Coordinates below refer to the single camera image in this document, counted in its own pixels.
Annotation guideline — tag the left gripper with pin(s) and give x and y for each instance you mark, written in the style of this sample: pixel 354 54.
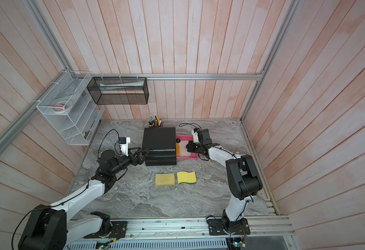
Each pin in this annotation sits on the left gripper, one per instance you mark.
pixel 139 160

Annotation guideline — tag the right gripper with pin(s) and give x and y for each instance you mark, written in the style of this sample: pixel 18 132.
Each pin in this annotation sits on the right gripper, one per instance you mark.
pixel 190 147

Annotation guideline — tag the orange and yellow sponge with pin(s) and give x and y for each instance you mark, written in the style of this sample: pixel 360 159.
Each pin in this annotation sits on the orange and yellow sponge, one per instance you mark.
pixel 177 149

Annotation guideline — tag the black drawer cabinet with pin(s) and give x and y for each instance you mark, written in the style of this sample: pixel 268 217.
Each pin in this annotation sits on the black drawer cabinet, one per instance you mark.
pixel 161 143

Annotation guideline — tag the white foam sponge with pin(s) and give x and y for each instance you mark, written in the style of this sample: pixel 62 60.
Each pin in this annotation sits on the white foam sponge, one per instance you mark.
pixel 183 150

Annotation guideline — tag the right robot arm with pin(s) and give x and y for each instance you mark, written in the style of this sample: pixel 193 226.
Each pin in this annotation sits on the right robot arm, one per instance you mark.
pixel 243 180

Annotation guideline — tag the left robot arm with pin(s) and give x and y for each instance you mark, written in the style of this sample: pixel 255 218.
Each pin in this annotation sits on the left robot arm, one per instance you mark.
pixel 50 227

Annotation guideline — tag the tape roll on shelf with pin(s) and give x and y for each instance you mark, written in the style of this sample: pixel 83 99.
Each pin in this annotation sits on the tape roll on shelf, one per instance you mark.
pixel 60 107

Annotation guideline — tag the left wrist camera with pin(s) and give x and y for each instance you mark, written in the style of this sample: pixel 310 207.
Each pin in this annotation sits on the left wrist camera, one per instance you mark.
pixel 123 145

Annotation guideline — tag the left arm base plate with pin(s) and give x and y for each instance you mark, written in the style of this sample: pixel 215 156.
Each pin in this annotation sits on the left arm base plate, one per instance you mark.
pixel 117 229

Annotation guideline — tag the black mesh wall basket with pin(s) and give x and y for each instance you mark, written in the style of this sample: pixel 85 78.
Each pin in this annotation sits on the black mesh wall basket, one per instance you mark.
pixel 119 90

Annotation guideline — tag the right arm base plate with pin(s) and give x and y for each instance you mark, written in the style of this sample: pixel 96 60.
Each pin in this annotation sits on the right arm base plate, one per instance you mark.
pixel 222 226

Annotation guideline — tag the white wire wall shelf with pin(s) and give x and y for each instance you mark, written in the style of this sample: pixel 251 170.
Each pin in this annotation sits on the white wire wall shelf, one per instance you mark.
pixel 79 123

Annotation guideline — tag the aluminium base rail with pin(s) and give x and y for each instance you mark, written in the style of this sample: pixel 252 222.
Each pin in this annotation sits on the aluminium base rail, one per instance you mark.
pixel 184 228

